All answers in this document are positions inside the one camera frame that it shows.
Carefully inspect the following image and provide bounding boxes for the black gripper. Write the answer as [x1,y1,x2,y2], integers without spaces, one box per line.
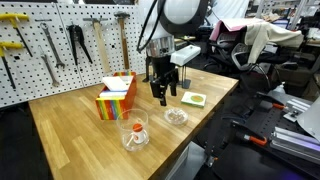
[150,56,179,106]

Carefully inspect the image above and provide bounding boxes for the clear glass lid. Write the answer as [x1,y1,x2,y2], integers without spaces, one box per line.
[164,108,188,125]

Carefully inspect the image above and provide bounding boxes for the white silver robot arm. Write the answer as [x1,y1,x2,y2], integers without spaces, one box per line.
[136,0,208,106]

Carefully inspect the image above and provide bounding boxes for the green white card box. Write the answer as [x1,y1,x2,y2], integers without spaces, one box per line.
[181,91,206,107]

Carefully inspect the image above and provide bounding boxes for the white paper pad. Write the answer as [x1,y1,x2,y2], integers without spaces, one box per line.
[102,76,129,91]

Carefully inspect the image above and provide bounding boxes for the clear glass jar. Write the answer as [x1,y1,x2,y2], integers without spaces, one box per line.
[116,109,149,151]

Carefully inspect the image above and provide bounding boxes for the small orange-capped white bottle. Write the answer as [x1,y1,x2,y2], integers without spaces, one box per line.
[132,123,145,144]

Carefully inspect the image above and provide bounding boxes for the rainbow striped orange box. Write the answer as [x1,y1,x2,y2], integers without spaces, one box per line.
[95,71,137,120]

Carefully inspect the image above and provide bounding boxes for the black office chair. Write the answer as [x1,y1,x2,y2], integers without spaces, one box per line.
[203,28,276,86]

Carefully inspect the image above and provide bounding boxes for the pink cloth on chair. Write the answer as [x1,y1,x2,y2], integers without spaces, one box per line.
[210,18,263,41]

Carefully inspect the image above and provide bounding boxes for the beige cloth on chair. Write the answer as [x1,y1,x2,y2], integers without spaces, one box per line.
[244,22,304,64]

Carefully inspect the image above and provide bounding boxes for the black pliers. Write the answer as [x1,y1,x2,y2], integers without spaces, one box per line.
[67,25,93,64]

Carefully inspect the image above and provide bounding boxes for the short silver wrench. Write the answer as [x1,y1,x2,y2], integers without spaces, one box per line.
[41,54,59,87]

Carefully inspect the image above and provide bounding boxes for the white pegboard panel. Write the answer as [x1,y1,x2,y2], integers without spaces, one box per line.
[0,1,145,107]

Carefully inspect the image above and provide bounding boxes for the long silver wrench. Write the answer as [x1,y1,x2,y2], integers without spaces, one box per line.
[40,22,65,68]

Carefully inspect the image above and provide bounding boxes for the silver aluminium extrusion bars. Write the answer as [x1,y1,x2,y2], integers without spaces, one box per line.
[270,127,320,165]

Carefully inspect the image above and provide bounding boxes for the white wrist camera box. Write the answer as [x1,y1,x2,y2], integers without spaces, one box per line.
[170,45,201,66]

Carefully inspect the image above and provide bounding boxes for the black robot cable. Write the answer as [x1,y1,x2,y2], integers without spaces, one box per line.
[136,0,168,54]

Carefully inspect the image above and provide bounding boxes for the dark wooden-handle hammer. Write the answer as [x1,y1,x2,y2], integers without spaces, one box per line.
[114,11,129,70]

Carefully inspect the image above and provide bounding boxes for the light wooden-handle hammer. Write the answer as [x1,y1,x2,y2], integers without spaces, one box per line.
[84,17,111,73]

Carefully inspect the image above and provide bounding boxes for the orange-handled black tool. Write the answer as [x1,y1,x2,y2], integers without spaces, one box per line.
[236,132,267,146]

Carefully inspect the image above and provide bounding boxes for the lower yellow T-handle key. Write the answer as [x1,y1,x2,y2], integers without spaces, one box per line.
[0,41,23,89]

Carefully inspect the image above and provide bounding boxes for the yellow t-handle key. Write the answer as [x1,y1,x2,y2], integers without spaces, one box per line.
[0,41,23,89]
[0,13,32,55]

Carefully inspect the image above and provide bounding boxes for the upper yellow T-handle key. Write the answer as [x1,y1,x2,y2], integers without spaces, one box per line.
[0,13,32,55]

